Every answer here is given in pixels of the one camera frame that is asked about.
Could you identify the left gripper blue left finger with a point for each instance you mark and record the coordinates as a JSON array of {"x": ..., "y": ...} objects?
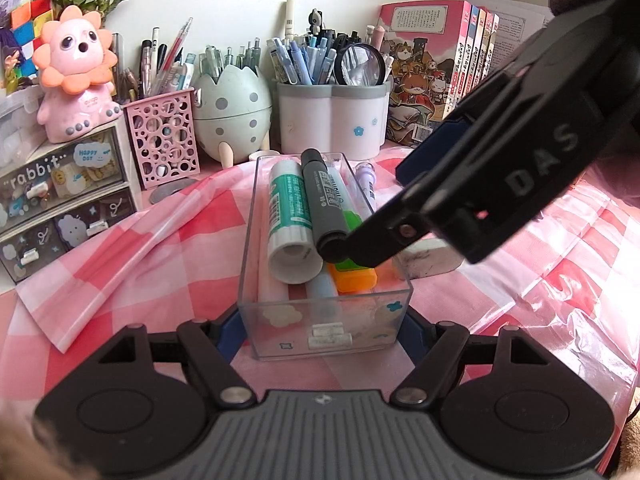
[{"x": 208, "y": 348}]

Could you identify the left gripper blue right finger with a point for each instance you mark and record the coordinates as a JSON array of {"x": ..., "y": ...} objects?
[{"x": 435, "y": 350}]

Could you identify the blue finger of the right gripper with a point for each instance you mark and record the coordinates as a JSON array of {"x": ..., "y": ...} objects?
[{"x": 432, "y": 150}]

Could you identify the white purple novelty pen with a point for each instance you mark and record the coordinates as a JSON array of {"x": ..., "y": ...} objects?
[{"x": 365, "y": 188}]

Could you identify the green highlighter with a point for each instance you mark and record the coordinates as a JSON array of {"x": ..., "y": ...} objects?
[{"x": 350, "y": 219}]

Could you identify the pink highlighter pen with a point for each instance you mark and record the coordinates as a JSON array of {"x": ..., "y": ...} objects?
[{"x": 269, "y": 289}]

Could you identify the clear acrylic organizer box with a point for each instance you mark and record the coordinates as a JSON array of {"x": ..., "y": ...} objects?
[{"x": 294, "y": 304}]

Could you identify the orange highlighter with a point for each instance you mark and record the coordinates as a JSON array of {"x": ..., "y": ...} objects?
[{"x": 353, "y": 281}]

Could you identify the black grey marker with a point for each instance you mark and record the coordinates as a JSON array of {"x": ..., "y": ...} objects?
[{"x": 312, "y": 163}]

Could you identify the light blue highlighter pen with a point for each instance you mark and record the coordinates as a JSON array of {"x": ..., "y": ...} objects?
[{"x": 322, "y": 296}]

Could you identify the green white glue stick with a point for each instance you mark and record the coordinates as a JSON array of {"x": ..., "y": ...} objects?
[{"x": 292, "y": 257}]

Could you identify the grey white flower pen holder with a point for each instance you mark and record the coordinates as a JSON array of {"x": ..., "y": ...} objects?
[{"x": 333, "y": 119}]

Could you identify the white eraser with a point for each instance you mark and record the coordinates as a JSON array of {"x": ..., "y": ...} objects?
[{"x": 427, "y": 257}]

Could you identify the white spine comic book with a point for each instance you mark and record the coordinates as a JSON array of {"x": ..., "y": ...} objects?
[{"x": 491, "y": 44}]

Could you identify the stack of paper books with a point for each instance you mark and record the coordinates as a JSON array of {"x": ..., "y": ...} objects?
[{"x": 518, "y": 21}]

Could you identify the pink striped comic book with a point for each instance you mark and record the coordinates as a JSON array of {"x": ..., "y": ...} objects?
[{"x": 478, "y": 75}]

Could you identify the yellow spine comic book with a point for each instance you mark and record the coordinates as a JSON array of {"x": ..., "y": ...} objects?
[{"x": 477, "y": 45}]

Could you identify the black magnifying glass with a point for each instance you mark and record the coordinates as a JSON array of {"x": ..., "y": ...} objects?
[{"x": 359, "y": 65}]

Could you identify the pink spine comic book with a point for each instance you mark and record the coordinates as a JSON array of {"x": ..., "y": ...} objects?
[{"x": 426, "y": 40}]

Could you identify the blue spine comic book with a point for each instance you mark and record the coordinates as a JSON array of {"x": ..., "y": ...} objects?
[{"x": 456, "y": 79}]

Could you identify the pink checkered tablecloth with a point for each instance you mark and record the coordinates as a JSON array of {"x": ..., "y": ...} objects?
[{"x": 92, "y": 384}]

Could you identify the white tape roll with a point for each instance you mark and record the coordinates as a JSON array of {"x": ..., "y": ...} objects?
[{"x": 258, "y": 154}]

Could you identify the green egg pen holder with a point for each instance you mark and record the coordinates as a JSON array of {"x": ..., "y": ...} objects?
[{"x": 232, "y": 116}]

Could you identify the white mini drawer unit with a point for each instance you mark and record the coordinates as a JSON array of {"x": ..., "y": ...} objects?
[{"x": 54, "y": 197}]

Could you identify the pink perforated pen holder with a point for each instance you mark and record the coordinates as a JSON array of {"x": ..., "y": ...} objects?
[{"x": 162, "y": 134}]

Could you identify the pink lion toy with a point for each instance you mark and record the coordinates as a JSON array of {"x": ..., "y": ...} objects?
[{"x": 75, "y": 69}]

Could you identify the colourful rubik cube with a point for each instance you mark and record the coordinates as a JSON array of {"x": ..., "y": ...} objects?
[{"x": 20, "y": 37}]

